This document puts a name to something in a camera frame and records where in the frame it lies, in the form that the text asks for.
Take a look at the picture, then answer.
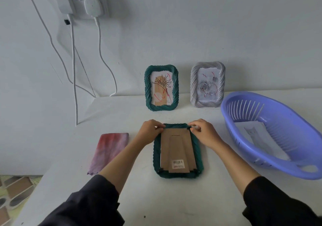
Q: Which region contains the person's right hand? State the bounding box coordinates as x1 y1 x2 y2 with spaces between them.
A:
187 119 224 151

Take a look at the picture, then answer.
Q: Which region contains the green frame with flower picture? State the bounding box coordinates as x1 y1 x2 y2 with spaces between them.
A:
144 65 179 112

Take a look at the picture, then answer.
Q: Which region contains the thick white power cable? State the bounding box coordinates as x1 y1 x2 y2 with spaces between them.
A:
67 14 78 127

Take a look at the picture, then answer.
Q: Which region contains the purple plastic basket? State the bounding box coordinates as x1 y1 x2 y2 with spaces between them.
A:
221 91 322 181

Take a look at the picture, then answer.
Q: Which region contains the person's right forearm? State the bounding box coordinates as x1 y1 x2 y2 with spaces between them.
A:
214 141 322 226

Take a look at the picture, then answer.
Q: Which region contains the white charger cable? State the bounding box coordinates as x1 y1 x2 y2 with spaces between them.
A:
94 17 118 97

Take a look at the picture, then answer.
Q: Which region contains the person's left forearm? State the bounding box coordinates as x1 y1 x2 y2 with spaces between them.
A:
38 136 151 226

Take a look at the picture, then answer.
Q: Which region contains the pink tie-dye cloth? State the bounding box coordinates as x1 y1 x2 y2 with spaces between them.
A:
87 133 129 176

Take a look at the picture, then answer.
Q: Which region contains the person's left hand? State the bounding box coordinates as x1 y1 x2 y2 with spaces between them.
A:
137 119 166 146

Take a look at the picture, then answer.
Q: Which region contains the cat picture paper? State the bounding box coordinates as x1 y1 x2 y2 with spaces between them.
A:
234 121 291 161

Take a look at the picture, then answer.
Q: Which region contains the thin white cable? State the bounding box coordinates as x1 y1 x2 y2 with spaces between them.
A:
23 0 96 98

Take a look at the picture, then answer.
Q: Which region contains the white frame with rose picture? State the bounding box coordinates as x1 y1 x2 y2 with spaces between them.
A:
190 61 226 108

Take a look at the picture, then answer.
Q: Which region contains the white charger plug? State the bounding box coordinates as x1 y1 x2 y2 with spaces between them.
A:
84 0 104 18

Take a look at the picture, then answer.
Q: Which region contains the green frame with cardboard back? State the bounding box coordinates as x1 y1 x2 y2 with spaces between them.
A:
153 123 204 179

